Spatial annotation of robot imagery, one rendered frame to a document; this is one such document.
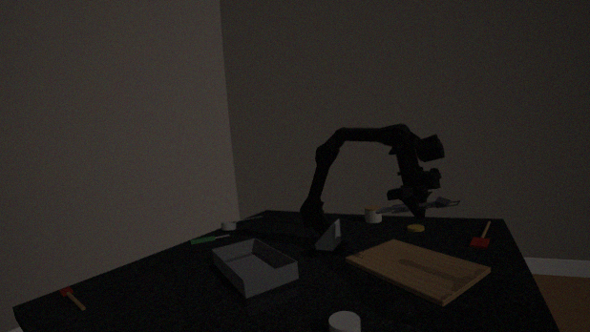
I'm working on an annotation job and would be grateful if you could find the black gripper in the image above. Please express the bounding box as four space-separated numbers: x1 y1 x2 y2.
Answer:
387 164 441 219

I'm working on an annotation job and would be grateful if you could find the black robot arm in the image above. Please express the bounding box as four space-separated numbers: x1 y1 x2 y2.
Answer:
300 123 445 236

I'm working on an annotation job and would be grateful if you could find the grey cylinder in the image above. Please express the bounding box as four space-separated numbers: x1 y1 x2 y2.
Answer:
328 311 361 332

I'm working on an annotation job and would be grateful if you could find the brown wooden board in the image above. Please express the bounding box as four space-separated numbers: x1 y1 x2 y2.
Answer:
346 239 491 306

